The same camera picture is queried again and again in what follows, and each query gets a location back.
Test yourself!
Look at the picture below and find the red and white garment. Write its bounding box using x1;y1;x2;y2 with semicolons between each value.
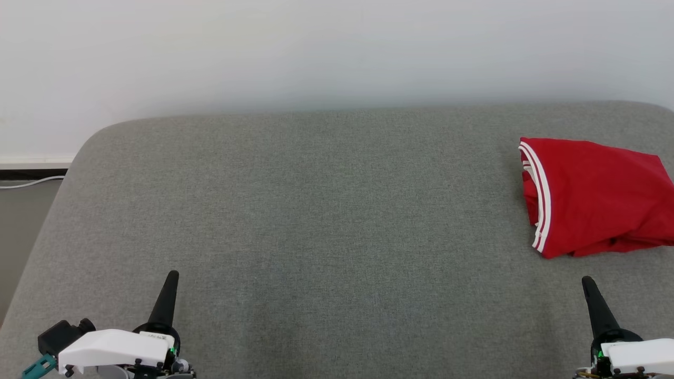
519;137;674;260

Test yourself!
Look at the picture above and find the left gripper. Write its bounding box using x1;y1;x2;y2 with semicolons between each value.
59;271;195;379

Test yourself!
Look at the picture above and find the black cable teal plug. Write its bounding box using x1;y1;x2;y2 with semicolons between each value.
21;354;57;379

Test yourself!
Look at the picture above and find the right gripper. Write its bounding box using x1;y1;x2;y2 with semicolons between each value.
574;276;674;379

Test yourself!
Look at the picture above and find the white cable along wall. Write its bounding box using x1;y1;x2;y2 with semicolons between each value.
0;175;65;189

